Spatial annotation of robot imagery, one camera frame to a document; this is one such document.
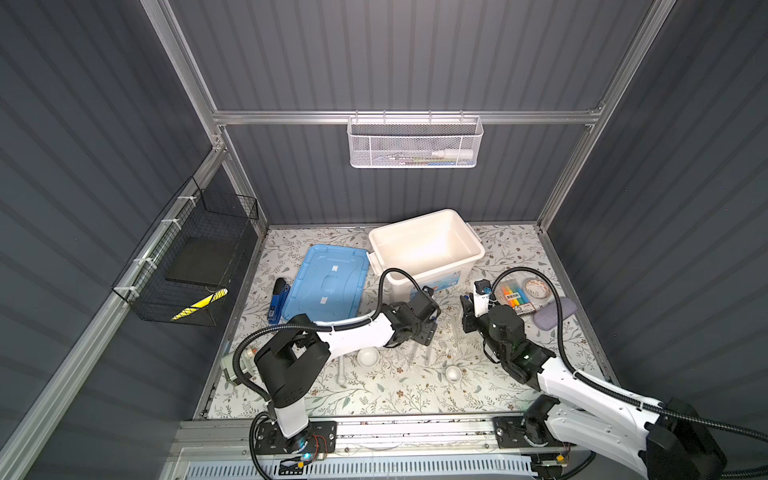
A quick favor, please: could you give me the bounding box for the white plastic storage bin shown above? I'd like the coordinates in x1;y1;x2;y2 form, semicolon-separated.
368;209;486;291

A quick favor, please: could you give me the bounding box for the clear test tube rack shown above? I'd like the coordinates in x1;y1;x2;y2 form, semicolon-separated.
435;318;480;367

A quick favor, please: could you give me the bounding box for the highlighter pen pack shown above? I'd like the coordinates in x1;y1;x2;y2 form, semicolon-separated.
496;281;536;316

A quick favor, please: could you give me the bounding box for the small white dish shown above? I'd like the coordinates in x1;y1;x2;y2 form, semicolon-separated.
445;365;463;383

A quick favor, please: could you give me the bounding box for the green tape dispenser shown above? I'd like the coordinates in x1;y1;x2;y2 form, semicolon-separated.
220;351;249;386

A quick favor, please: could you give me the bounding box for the black wire side basket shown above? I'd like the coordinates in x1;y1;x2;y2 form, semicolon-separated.
112;179;259;327

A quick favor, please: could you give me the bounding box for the white wire wall basket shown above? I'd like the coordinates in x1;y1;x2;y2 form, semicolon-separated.
346;114;484;169

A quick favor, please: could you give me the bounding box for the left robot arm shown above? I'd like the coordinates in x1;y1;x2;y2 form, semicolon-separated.
231;268;441;441

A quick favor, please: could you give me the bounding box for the white bottle in basket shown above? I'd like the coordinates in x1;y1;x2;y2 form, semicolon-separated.
431;149;475;162

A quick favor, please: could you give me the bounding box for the blue stapler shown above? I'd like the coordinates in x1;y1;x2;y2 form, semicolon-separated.
267;277;290;325

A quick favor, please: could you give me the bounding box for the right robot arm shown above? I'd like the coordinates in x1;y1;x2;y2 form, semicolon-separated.
460;269;767;479

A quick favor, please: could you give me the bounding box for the white mortar bowl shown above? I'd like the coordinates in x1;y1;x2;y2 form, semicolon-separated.
356;347;380;368

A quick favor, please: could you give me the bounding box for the grey purple pouch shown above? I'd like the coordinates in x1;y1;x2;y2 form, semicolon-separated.
533;297;577;331

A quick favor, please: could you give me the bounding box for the clear tape roll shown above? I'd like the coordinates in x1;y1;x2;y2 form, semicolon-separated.
523;278;552;301

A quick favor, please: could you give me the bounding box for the blue plastic bin lid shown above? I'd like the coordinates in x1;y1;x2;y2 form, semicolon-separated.
282;245;370;322

